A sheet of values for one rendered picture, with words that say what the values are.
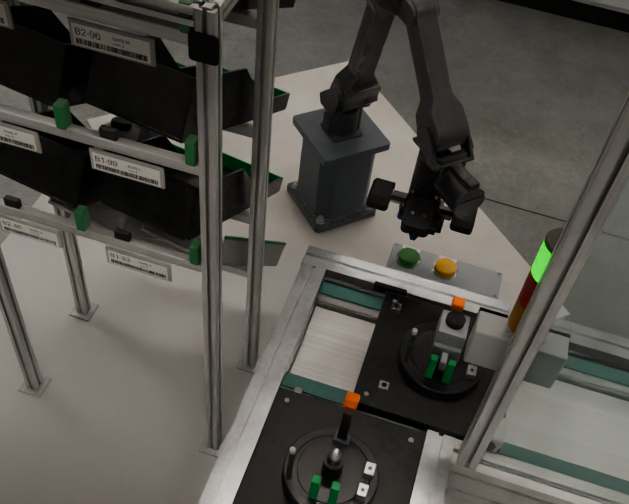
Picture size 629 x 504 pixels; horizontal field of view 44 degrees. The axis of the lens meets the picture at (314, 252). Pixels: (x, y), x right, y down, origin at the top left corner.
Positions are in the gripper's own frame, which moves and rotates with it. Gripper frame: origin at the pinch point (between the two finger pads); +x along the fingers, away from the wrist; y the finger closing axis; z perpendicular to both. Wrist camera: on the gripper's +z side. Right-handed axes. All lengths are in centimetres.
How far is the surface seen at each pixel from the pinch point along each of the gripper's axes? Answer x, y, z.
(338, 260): 9.0, -11.9, 5.2
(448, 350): -0.6, 10.3, 24.9
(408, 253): 7.8, 0.0, -0.2
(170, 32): -58, -26, 43
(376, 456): 7.6, 4.2, 41.6
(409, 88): 107, -22, -187
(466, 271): 8.9, 11.2, -0.9
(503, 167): 106, 25, -151
